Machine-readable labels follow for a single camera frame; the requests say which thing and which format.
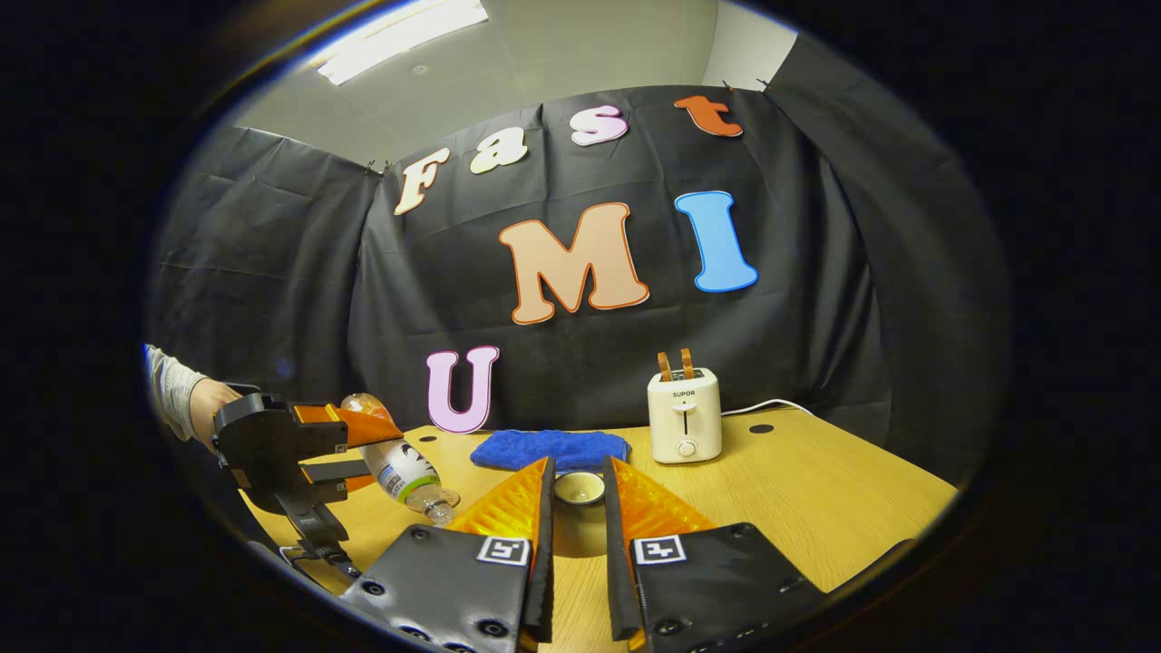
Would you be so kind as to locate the black backdrop cloth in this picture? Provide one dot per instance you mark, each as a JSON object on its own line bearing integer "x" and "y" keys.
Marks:
{"x": 816, "y": 272}

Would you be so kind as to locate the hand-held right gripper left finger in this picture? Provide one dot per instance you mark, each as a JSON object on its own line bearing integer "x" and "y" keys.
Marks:
{"x": 542, "y": 562}

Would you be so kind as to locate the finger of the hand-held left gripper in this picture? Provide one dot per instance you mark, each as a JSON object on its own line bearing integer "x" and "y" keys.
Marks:
{"x": 331, "y": 473}
{"x": 363, "y": 428}

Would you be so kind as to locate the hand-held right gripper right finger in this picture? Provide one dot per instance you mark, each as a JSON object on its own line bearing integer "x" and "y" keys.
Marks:
{"x": 619, "y": 562}

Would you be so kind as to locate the cream teacup lid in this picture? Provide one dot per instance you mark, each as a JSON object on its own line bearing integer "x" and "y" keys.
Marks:
{"x": 580, "y": 490}

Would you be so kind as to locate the brown toast slice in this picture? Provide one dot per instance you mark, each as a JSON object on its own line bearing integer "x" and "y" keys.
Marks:
{"x": 665, "y": 367}
{"x": 687, "y": 363}

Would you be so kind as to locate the white toaster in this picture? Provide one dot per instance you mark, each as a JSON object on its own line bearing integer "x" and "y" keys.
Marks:
{"x": 685, "y": 422}

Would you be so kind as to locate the clear plastic water bottle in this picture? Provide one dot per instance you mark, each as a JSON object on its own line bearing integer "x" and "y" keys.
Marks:
{"x": 404, "y": 472}

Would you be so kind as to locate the blue towel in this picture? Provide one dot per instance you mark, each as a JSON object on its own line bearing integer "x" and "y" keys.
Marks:
{"x": 549, "y": 450}

